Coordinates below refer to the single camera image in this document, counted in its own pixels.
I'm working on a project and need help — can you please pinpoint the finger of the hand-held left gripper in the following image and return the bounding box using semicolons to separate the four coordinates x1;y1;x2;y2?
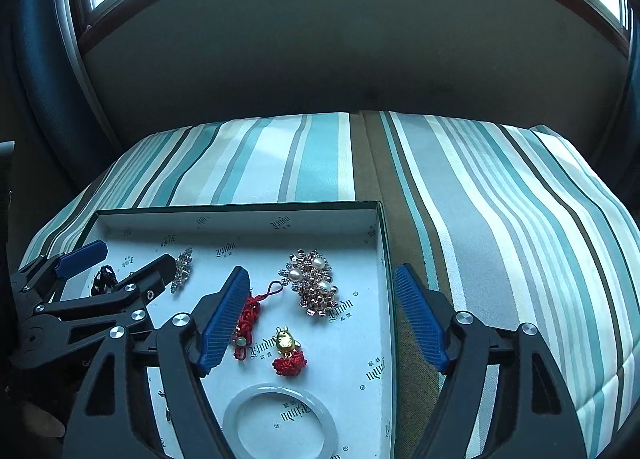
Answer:
9;240;109;314
34;253;172;351

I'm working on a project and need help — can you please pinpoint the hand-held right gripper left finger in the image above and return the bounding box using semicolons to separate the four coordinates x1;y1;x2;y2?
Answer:
62;265;251;459

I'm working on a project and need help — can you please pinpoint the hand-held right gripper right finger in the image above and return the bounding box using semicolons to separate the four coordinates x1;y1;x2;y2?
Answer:
393;262;588;459

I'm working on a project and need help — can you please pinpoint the gold ingot charm red cord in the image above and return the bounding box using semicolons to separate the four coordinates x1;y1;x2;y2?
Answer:
230;280;284;363

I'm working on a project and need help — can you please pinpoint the dark red bead necklace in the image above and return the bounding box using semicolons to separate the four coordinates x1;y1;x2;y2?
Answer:
91;264;119;296

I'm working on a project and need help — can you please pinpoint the silver rhinestone brooch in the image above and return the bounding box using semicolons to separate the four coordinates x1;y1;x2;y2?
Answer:
169;244;195;296

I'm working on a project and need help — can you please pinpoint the gold pig charm red knot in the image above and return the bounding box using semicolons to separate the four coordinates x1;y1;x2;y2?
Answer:
271;324;307;380

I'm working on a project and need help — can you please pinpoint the green jewelry box white inside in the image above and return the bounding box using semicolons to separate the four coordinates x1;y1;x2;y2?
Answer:
75;200;401;459

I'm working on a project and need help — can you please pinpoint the rose gold pearl cluster brooch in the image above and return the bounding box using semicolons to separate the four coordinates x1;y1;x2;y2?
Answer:
279;248;341;323

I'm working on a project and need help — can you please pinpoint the person's left hand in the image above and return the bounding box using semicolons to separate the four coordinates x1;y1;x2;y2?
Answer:
22;399;68;440

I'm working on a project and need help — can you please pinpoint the white jade bangle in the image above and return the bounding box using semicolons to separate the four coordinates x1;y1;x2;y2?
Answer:
222;382;337;459

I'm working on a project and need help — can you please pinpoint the striped teal cushion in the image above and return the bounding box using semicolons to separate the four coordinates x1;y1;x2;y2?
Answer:
361;110;640;445
22;112;363;270

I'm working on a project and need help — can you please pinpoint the dark blue curtain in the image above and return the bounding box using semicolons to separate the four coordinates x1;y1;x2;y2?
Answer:
12;0;126;155

